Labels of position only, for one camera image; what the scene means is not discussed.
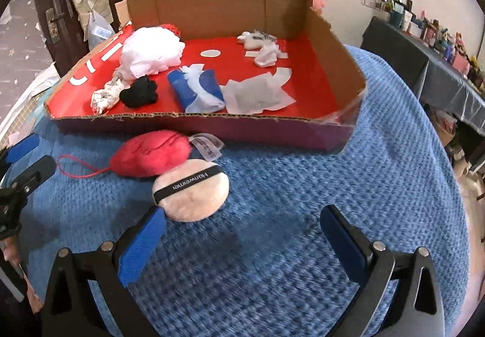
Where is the blue knitted blanket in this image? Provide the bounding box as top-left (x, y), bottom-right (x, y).
top-left (5, 46), bottom-right (470, 336)

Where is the hanging plastic bag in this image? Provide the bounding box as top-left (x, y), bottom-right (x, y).
top-left (87, 10), bottom-right (115, 51)

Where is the blue cloth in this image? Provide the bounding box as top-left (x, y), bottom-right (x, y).
top-left (168, 64), bottom-right (225, 114)

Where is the red mesh pouf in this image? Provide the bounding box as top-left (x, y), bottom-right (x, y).
top-left (160, 23), bottom-right (181, 38)

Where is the black knitted ball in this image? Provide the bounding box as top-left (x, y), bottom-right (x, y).
top-left (119, 76), bottom-right (158, 109)

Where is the white tissue sheet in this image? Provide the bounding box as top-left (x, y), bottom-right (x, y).
top-left (221, 73), bottom-right (296, 115)

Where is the white mesh bath pouf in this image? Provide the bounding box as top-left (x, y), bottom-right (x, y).
top-left (117, 27), bottom-right (186, 81)

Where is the small white plush toy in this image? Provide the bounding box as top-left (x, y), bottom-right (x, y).
top-left (237, 31), bottom-right (277, 51)

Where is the red plush pouch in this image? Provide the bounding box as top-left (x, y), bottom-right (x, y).
top-left (56, 129), bottom-right (226, 179)

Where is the table with dark cloth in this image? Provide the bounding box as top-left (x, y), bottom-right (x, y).
top-left (361, 17), bottom-right (484, 135)

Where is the cardboard box red lining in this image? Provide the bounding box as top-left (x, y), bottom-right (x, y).
top-left (45, 0), bottom-right (366, 152)

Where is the small white folded cloth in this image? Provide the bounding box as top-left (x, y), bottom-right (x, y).
top-left (254, 42), bottom-right (280, 68)

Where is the beige powder puff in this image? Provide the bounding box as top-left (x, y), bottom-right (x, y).
top-left (152, 159), bottom-right (229, 223)

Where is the white patterned scrunchie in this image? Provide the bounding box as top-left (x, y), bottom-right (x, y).
top-left (90, 72), bottom-right (130, 115)

